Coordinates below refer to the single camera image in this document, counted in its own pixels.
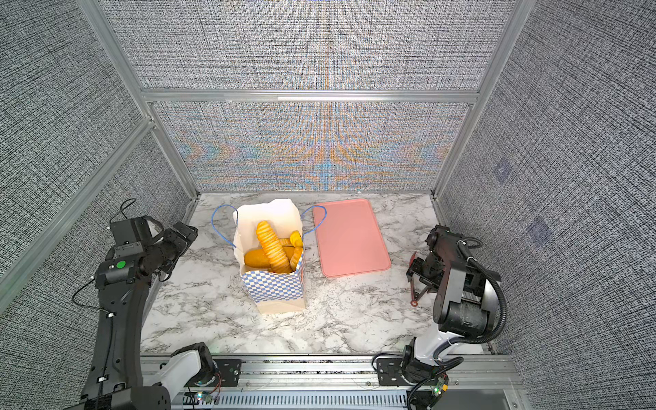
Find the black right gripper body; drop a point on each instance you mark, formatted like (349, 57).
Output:
(431, 270)

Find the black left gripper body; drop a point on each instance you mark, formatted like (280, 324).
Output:
(172, 247)

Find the red silicone kitchen tongs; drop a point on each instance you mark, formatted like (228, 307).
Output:
(419, 269)

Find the oval french bread loaf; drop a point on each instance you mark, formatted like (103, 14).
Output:
(257, 258)

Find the long twisted bread stick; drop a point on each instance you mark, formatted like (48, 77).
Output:
(279, 261)

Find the checkered paper bread bag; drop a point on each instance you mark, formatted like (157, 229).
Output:
(272, 293)

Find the small yellow bread piece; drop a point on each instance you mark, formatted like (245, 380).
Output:
(296, 239)

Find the croissant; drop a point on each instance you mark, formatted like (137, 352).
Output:
(295, 258)

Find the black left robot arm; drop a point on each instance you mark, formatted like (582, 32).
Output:
(123, 282)

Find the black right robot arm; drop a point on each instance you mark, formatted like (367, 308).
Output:
(469, 306)

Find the pink plastic tray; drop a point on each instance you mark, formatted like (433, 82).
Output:
(349, 239)

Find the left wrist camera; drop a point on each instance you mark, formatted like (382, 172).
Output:
(132, 235)

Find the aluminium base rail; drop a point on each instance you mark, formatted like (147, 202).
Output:
(349, 382)

